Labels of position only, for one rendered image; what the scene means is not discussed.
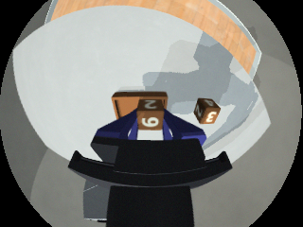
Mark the brown wooden tray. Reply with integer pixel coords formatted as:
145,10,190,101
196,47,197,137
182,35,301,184
112,92,168,119

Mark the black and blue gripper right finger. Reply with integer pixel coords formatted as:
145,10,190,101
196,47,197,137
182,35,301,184
162,108,206,146

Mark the brown wooden number cube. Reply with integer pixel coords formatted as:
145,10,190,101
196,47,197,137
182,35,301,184
136,99,164,131
194,98,221,124

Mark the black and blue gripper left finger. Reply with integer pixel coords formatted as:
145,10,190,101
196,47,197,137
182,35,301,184
95,108,138,140

